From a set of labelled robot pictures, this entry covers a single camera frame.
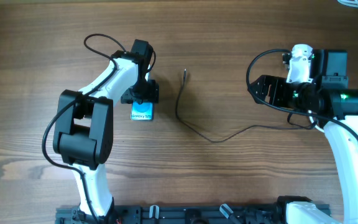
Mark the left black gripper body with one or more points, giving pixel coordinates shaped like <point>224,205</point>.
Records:
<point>143,91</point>

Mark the blue screen Galaxy smartphone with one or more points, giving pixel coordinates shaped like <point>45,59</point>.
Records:
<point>143,110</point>

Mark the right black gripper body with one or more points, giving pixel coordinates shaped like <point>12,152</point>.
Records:
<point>284,94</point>

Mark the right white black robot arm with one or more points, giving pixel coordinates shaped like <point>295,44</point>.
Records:
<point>317,86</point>

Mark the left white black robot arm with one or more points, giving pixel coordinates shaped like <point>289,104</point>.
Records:
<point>83,125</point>

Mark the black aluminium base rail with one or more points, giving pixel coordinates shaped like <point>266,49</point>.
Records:
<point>259,213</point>

